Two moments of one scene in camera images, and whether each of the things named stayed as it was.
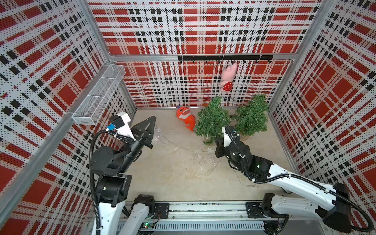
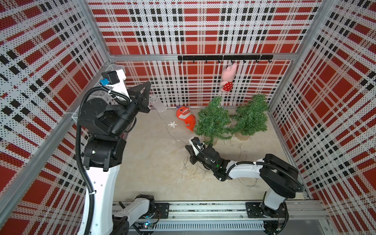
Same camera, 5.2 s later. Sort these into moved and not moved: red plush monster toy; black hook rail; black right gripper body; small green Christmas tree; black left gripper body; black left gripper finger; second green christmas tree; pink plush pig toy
Moved: black left gripper body; black left gripper finger; black right gripper body
Not moved: pink plush pig toy; second green christmas tree; small green Christmas tree; red plush monster toy; black hook rail
